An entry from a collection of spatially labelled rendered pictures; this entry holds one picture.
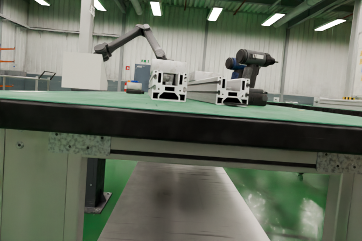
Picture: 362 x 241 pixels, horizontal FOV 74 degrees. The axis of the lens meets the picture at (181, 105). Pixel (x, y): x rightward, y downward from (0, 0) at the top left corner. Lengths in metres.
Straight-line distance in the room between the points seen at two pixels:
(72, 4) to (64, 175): 13.72
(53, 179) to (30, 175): 0.04
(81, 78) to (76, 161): 1.24
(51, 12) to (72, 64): 12.73
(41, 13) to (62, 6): 1.09
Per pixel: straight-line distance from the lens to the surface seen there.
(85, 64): 1.69
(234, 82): 0.80
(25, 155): 0.52
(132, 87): 1.33
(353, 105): 2.43
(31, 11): 14.86
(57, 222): 0.54
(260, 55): 1.01
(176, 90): 0.69
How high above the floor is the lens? 0.81
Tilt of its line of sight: 3 degrees down
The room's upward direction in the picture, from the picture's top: 5 degrees clockwise
